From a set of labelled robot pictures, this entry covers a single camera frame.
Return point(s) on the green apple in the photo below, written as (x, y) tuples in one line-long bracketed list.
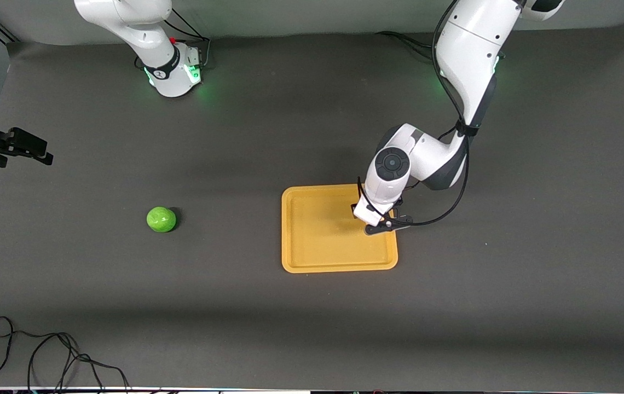
[(161, 219)]

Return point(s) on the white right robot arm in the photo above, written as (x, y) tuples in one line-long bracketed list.
[(142, 33)]

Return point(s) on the orange plastic tray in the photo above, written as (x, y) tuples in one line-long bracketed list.
[(317, 241)]

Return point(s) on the dark grey table mat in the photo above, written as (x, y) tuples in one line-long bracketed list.
[(312, 328)]

